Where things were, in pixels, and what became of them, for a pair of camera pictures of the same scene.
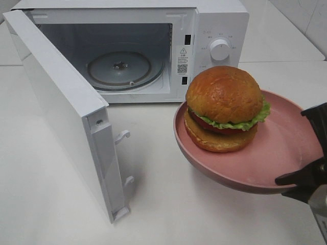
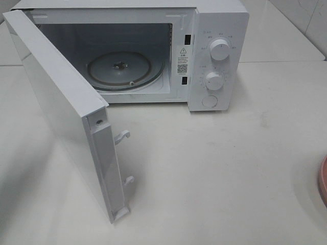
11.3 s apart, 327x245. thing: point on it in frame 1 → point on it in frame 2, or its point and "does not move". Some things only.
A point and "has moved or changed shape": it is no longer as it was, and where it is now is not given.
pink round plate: (284, 141) has moved or changed shape
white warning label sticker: (183, 60) does not move
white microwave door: (80, 113) does not move
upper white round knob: (219, 49) does not move
